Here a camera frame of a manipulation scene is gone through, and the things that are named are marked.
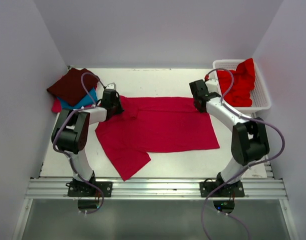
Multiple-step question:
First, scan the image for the crimson t-shirt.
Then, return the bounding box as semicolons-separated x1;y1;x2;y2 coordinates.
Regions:
95;96;220;181

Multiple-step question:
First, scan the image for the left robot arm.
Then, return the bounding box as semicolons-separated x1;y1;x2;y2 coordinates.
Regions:
51;88;124;198

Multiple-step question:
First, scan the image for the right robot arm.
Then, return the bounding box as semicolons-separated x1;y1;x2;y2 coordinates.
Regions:
189;79;270;198

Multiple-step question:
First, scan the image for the blue folded t-shirt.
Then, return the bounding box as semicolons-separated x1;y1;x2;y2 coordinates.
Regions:
56;94;93;110

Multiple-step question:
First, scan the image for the bright red t-shirt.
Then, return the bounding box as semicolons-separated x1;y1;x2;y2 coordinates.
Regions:
224;58;256;108

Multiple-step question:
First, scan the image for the dark maroon folded t-shirt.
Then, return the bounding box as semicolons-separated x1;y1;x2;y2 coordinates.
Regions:
46;68;98;107

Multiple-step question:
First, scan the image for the pink folded t-shirt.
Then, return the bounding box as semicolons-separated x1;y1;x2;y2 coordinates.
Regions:
51;98;62;114

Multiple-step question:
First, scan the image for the white plastic basket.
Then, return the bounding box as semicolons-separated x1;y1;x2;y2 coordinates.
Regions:
213;59;271;114

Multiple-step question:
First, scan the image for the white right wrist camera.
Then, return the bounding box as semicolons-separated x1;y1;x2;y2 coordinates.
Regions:
204;74;221;95

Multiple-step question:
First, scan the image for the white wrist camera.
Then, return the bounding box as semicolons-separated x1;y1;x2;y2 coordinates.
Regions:
105;82;116;90
204;74;221;95

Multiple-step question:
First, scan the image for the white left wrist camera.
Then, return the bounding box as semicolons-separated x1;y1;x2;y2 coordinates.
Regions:
105;82;116;90

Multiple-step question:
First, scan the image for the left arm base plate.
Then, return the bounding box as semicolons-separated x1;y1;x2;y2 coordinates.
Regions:
65;181;113;198

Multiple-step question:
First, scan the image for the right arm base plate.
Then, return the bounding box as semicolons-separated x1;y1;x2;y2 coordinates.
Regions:
199;178;245;198

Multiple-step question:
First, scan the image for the aluminium mounting rail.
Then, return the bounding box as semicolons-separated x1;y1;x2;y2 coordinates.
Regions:
24;111;288;201

